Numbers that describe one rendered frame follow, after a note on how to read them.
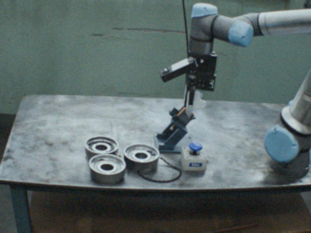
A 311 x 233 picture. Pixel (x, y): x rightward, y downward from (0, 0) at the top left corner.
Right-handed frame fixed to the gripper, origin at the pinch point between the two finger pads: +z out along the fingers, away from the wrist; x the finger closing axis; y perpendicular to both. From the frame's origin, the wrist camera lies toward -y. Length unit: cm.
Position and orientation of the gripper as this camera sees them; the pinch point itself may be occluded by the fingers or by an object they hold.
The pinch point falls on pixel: (186, 110)
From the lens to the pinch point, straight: 149.5
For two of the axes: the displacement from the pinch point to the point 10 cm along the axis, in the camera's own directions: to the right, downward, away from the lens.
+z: -0.9, 8.9, 4.6
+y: 9.9, 0.4, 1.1
